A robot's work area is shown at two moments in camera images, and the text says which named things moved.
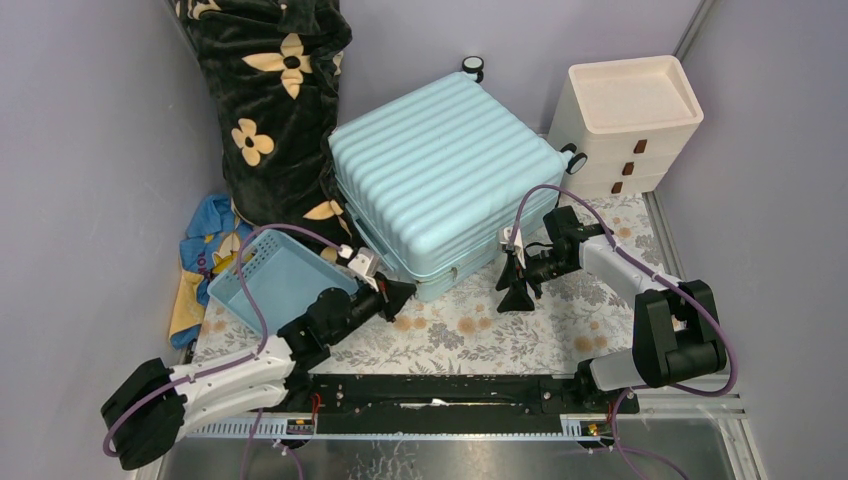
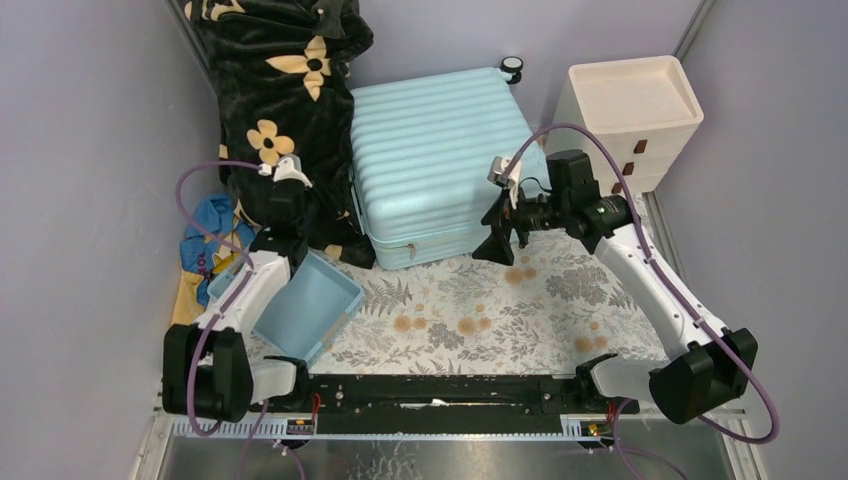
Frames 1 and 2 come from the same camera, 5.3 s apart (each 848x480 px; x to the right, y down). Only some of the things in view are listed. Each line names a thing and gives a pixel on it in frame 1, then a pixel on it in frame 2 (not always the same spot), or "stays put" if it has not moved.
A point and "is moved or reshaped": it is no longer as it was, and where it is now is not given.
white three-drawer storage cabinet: x=631 y=119 stays put
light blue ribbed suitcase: x=436 y=183 is moved or reshaped
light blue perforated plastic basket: x=282 y=275 stays put
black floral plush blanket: x=275 y=73 is moved or reshaped
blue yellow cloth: x=214 y=235 stays put
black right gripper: x=517 y=298 → x=496 y=247
